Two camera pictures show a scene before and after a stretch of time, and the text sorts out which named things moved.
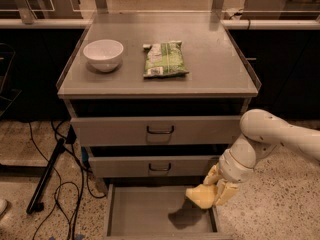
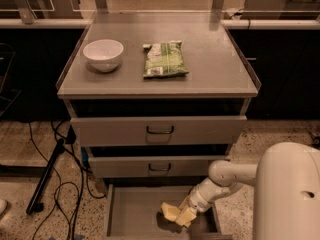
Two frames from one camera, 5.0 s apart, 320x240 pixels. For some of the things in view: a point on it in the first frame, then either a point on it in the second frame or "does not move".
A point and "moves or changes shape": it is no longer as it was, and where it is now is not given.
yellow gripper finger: [225, 190] → [186, 217]
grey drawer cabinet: [156, 100] does not move
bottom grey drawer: [158, 212] does not move
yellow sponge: [202, 195] moves or changes shape
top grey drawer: [158, 131] does not move
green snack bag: [165, 60] does not move
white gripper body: [234, 171] → [197, 199]
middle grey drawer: [153, 166] does not move
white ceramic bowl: [103, 55] does not move
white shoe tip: [3, 205] does not move
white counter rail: [226, 24] does not move
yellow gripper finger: [213, 176] → [185, 203]
